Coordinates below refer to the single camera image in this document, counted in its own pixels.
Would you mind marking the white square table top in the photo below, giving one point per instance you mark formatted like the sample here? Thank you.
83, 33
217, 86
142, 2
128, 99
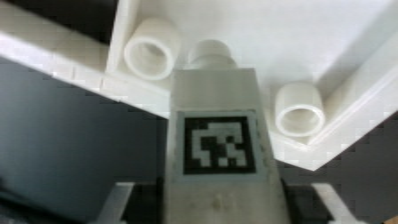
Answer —
321, 41

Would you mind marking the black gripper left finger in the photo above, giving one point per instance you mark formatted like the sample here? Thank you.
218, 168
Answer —
113, 206

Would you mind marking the white U-shaped obstacle wall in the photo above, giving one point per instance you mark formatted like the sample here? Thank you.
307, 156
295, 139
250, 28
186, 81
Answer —
67, 56

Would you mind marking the white leg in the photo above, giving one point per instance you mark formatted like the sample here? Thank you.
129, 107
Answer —
222, 188

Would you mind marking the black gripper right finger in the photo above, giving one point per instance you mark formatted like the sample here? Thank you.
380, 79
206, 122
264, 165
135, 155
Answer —
334, 204

